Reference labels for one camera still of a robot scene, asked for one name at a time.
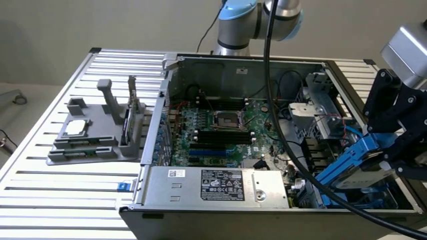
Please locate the open PC case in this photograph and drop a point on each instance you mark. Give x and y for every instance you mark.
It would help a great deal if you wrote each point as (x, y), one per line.
(234, 225)

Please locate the blue expansion slot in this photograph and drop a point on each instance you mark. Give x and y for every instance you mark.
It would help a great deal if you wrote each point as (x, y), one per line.
(208, 152)

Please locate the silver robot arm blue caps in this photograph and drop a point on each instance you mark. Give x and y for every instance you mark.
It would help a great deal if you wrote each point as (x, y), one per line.
(234, 32)

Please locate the graphics card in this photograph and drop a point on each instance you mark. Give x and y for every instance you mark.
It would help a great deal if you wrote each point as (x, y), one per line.
(131, 112)

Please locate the coin battery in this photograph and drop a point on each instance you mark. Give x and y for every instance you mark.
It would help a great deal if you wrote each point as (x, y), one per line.
(265, 109)

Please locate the black expansion slot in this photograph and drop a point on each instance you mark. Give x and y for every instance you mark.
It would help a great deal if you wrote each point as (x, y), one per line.
(208, 146)

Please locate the grey parts rack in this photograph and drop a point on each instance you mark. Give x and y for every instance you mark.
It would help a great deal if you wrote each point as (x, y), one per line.
(101, 117)

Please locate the metal disk bay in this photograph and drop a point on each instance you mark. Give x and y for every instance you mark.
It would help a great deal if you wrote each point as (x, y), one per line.
(314, 115)

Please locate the blue hard drive caddy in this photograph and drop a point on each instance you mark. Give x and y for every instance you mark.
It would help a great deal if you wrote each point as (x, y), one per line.
(350, 160)

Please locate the grey caster wheel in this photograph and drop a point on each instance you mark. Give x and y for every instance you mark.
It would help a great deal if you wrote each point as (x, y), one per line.
(19, 100)

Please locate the CPU socket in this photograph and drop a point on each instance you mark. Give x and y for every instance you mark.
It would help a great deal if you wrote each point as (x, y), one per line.
(230, 120)

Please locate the silver power supply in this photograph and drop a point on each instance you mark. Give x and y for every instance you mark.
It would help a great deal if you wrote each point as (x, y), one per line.
(188, 187)

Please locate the silver CPU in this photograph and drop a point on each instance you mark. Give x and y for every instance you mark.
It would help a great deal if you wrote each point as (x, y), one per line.
(77, 127)

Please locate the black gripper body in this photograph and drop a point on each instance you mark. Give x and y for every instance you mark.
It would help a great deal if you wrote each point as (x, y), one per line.
(414, 112)

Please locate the silver chipset heat sink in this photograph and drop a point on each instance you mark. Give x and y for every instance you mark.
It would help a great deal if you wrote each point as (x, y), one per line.
(252, 163)

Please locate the blue latch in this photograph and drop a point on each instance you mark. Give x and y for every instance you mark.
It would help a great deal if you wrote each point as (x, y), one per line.
(123, 186)

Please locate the black table corner cap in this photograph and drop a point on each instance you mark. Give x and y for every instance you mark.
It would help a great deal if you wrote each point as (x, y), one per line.
(370, 61)
(95, 50)

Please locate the green motherboard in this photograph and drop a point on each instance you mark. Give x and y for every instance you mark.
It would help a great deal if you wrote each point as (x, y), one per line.
(261, 135)

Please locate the green RAM stick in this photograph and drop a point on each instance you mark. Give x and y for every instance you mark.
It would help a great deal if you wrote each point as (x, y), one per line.
(83, 142)
(81, 153)

